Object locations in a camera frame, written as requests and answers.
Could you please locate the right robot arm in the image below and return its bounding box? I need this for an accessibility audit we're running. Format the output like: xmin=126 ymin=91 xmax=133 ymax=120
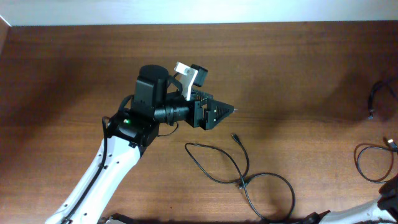
xmin=298 ymin=177 xmax=397 ymax=224

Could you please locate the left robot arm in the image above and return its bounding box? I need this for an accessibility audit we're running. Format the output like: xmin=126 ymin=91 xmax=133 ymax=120
xmin=46 ymin=63 xmax=235 ymax=223

